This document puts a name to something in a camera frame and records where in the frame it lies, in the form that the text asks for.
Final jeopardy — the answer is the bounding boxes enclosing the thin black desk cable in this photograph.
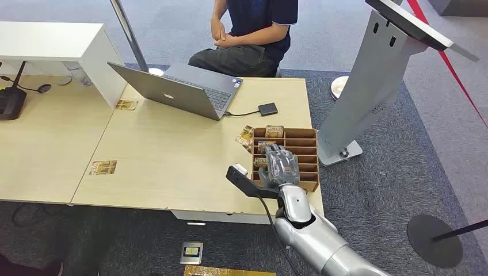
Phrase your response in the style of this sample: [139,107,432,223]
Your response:
[0,75,41,94]

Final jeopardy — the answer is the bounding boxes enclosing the golden patterned mat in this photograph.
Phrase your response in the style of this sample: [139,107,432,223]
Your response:
[184,264,276,276]

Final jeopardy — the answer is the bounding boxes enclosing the black stanchion with round base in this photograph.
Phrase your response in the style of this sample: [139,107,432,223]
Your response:
[406,214,488,270]

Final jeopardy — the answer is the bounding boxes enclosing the white round floor base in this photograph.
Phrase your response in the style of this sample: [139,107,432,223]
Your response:
[330,75,350,101]

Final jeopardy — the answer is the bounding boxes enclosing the grey slanted stand pole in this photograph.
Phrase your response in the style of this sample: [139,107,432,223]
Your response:
[109,0,165,76]

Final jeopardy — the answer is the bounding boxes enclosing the white desk frame beam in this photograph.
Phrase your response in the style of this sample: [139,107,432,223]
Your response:
[170,209,276,225]

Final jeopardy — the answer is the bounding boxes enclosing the metal floor socket box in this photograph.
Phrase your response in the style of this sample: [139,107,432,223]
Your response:
[180,241,204,266]

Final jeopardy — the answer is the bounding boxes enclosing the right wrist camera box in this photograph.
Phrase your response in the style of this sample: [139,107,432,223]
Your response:
[226,163,281,200]

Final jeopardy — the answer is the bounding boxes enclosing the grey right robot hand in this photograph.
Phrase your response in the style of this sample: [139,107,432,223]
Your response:
[259,144,301,188]

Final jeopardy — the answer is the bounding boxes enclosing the wooden slotted card holder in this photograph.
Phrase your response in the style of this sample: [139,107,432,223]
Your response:
[250,127,319,193]

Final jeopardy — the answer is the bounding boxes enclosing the person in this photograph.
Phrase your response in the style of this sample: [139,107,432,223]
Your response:
[187,0,299,78]

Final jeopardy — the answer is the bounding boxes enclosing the grey open laptop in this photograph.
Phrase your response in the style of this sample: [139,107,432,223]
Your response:
[107,62,244,122]

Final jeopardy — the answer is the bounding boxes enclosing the person's left hand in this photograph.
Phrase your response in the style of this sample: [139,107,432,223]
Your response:
[213,33,240,49]

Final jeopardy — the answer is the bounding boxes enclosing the clear plastic water bottle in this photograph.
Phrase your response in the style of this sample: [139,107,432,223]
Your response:
[70,63,93,87]

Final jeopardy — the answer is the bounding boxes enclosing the red barrier belt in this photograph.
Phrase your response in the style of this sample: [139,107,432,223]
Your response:
[406,0,488,129]

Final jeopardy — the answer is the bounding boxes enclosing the grey kiosk screen stand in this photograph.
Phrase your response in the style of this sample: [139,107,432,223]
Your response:
[317,0,481,167]

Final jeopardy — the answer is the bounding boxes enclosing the black usb hub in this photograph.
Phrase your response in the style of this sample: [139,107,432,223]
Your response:
[258,102,279,117]

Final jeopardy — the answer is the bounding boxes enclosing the white desk shelf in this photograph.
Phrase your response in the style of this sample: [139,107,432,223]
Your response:
[0,21,128,110]

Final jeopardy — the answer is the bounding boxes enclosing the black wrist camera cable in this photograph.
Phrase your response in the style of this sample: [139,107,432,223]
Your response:
[256,194,291,276]

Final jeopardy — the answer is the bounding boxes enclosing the person's right hand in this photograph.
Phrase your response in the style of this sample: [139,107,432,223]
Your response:
[209,17,227,42]

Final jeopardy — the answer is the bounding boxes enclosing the black usb hub cable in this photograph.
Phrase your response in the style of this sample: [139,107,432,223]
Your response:
[224,109,260,117]

